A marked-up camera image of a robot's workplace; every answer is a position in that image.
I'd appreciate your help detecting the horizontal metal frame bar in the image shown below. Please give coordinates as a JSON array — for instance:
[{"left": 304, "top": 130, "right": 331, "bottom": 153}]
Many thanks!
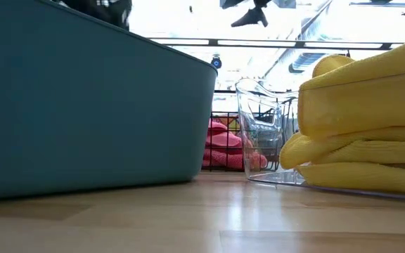
[{"left": 146, "top": 36, "right": 405, "bottom": 50}]

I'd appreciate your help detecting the yellow microfiber towel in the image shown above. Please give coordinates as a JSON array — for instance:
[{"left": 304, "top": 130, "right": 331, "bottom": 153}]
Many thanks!
[
  {"left": 278, "top": 125, "right": 405, "bottom": 170},
  {"left": 311, "top": 53, "right": 355, "bottom": 79},
  {"left": 295, "top": 161, "right": 405, "bottom": 197},
  {"left": 297, "top": 37, "right": 405, "bottom": 141}
]

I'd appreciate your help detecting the clear plastic bin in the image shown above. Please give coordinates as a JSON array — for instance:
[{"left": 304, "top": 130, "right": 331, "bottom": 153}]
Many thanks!
[{"left": 235, "top": 77, "right": 405, "bottom": 203}]

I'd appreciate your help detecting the black wire basket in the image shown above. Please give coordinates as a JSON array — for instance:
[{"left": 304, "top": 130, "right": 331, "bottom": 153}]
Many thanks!
[{"left": 202, "top": 98, "right": 299, "bottom": 173}]

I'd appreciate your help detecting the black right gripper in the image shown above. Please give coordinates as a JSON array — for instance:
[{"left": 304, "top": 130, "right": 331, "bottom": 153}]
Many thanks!
[{"left": 230, "top": 0, "right": 272, "bottom": 29}]

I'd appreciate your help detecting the teal plastic basket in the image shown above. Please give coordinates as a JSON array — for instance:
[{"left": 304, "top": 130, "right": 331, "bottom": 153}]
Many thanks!
[{"left": 0, "top": 0, "right": 219, "bottom": 202}]

